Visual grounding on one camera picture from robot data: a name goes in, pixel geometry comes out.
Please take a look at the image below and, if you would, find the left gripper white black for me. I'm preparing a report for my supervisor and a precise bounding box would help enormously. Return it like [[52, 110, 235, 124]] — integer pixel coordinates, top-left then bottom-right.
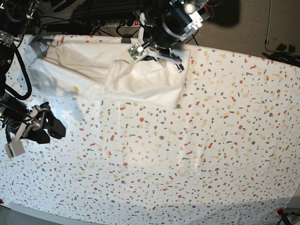
[[135, 9, 184, 73]]

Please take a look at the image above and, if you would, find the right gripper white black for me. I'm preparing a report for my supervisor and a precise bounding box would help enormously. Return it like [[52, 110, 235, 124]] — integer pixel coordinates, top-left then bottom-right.
[[10, 102, 66, 144]]

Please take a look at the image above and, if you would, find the white printed T-shirt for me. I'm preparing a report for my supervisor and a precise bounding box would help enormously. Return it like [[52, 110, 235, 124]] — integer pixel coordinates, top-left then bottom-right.
[[23, 38, 190, 109]]

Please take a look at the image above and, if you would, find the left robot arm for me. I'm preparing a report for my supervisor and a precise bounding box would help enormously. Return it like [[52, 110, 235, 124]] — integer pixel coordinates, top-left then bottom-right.
[[127, 0, 210, 72]]

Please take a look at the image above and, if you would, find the black table clamp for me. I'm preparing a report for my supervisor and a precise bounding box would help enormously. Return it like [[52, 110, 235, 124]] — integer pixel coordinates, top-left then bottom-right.
[[121, 34, 133, 44]]

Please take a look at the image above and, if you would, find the terrazzo patterned tablecloth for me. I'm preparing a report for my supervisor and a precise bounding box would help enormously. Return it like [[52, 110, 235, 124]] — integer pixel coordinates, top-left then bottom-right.
[[0, 32, 300, 225]]

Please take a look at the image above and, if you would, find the white power strip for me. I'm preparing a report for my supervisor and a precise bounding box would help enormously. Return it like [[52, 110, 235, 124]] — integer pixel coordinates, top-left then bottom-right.
[[91, 19, 140, 28]]

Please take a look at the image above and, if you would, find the red black corner clamp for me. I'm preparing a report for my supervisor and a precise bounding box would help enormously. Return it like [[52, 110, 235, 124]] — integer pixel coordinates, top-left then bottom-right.
[[277, 208, 291, 225]]

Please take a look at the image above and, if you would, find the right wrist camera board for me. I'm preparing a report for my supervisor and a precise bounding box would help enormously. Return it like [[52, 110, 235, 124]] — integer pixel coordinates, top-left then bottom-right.
[[5, 140, 25, 158]]

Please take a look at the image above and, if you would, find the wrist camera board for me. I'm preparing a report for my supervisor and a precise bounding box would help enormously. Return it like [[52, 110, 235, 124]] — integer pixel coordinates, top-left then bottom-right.
[[5, 140, 25, 158], [127, 42, 148, 62]]

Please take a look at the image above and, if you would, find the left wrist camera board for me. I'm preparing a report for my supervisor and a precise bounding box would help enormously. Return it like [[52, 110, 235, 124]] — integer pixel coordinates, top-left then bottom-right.
[[127, 42, 148, 62]]

